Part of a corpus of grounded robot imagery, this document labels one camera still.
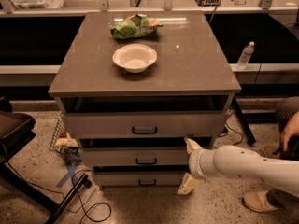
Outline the white paper bowl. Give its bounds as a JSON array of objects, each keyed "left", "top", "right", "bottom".
[{"left": 112, "top": 44, "right": 157, "bottom": 73}]

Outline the green chip bag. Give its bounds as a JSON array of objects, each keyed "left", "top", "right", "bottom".
[{"left": 110, "top": 14, "right": 163, "bottom": 39}]

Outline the black chair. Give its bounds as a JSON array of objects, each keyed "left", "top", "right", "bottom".
[{"left": 0, "top": 96, "right": 36, "bottom": 163}]

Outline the tan shoe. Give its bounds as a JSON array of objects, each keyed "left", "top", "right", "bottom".
[
  {"left": 242, "top": 191, "right": 278, "bottom": 213},
  {"left": 263, "top": 146, "right": 280, "bottom": 159}
]

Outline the grey bottom drawer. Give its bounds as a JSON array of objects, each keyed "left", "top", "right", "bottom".
[{"left": 93, "top": 164, "right": 189, "bottom": 188}]

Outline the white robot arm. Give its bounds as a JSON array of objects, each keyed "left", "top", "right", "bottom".
[{"left": 178, "top": 138, "right": 299, "bottom": 197}]

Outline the wire basket with items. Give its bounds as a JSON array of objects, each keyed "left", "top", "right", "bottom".
[{"left": 50, "top": 118, "right": 81, "bottom": 161}]

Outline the clear plastic water bottle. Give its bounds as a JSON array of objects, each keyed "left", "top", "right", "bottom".
[{"left": 237, "top": 41, "right": 255, "bottom": 70}]

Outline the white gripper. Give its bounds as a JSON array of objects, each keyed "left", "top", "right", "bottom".
[{"left": 178, "top": 137, "right": 217, "bottom": 195}]

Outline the grey drawer cabinet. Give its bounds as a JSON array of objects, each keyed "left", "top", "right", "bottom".
[{"left": 48, "top": 10, "right": 242, "bottom": 189}]

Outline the black metal leg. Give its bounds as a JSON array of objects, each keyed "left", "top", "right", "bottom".
[{"left": 45, "top": 175, "right": 88, "bottom": 224}]

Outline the grey drawer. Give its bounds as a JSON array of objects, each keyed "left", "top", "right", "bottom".
[
  {"left": 80, "top": 137, "right": 188, "bottom": 166},
  {"left": 93, "top": 164, "right": 189, "bottom": 188},
  {"left": 61, "top": 95, "right": 233, "bottom": 140}
]

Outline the grey top drawer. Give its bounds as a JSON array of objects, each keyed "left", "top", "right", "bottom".
[{"left": 61, "top": 95, "right": 233, "bottom": 140}]

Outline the black cable right floor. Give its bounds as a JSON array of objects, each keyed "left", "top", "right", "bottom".
[{"left": 212, "top": 115, "right": 245, "bottom": 151}]

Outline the person's bare hand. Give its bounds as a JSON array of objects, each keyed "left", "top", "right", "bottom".
[{"left": 280, "top": 111, "right": 299, "bottom": 151}]

